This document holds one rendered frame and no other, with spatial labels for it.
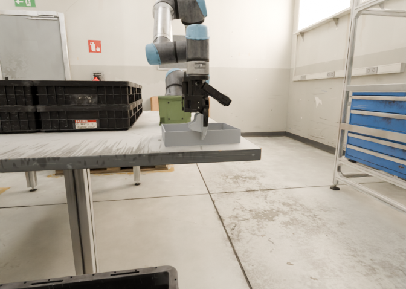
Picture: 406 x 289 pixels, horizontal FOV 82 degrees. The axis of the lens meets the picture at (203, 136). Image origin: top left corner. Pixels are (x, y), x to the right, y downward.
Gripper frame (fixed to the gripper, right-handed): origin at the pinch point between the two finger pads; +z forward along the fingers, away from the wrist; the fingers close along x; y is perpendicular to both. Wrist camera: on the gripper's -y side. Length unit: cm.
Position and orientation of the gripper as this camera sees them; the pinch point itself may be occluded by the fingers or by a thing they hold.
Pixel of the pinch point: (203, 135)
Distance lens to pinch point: 81.5
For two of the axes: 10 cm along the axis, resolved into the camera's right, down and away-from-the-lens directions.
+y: -9.8, 0.4, -2.2
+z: 0.0, 9.8, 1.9
